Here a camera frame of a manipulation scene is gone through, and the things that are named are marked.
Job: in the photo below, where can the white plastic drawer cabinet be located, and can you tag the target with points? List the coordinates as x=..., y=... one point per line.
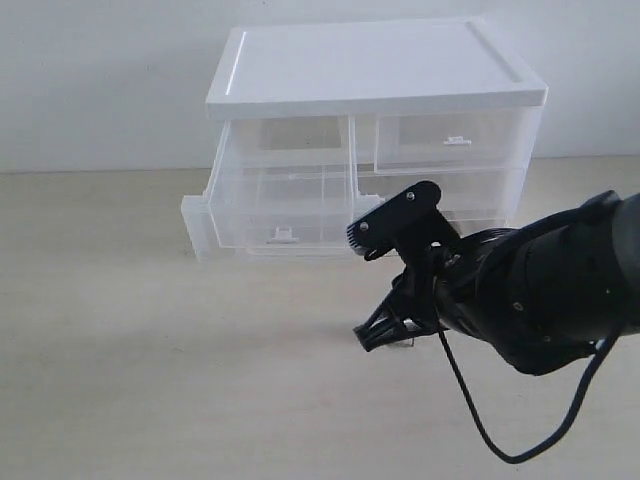
x=372, y=69

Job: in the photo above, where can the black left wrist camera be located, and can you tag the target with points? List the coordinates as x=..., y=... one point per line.
x=381, y=224

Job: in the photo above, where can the clear plastic container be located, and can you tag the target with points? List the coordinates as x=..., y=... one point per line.
x=466, y=195

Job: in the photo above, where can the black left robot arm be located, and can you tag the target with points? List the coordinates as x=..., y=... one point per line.
x=542, y=295

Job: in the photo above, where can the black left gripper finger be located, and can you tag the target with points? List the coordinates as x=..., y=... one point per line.
x=396, y=319

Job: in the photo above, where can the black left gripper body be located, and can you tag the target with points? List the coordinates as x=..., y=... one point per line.
x=443, y=287

